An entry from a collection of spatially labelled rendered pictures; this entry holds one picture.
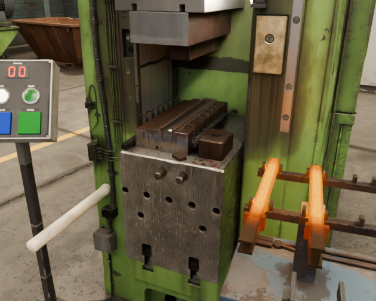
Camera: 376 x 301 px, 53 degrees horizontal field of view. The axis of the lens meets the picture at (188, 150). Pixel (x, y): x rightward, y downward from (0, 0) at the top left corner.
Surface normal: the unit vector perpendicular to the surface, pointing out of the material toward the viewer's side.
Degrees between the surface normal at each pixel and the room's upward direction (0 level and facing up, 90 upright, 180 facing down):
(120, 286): 90
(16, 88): 60
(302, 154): 90
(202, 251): 90
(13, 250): 0
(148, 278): 90
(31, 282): 0
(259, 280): 0
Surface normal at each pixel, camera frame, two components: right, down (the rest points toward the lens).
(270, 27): -0.40, 0.36
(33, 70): 0.03, -0.12
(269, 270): 0.00, -0.92
